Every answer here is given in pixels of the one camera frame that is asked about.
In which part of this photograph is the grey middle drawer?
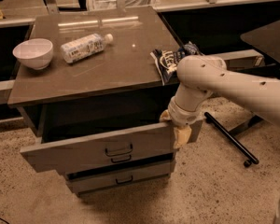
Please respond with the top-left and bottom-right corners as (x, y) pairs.
(110, 152), (175, 165)

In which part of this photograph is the plastic bottle white label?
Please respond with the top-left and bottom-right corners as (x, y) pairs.
(61, 34), (114, 63)

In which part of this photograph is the white bowl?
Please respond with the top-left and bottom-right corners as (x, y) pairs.
(12, 38), (53, 70)

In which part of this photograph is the grey top drawer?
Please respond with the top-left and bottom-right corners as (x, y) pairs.
(20, 119), (203, 175)

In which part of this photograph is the grey drawer cabinet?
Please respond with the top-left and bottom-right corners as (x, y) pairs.
(8, 7), (180, 182)

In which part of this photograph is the grey drawer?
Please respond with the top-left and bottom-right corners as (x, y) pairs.
(110, 152), (175, 165)
(66, 160), (175, 195)
(20, 119), (203, 175)

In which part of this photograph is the blue chip bag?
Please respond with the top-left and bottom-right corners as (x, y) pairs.
(150, 41), (202, 85)

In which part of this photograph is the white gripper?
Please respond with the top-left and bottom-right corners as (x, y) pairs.
(159, 97), (203, 148)

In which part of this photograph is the grey bottom drawer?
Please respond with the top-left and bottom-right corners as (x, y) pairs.
(66, 160), (175, 195)

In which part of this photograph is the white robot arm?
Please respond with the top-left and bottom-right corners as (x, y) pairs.
(160, 56), (280, 224)

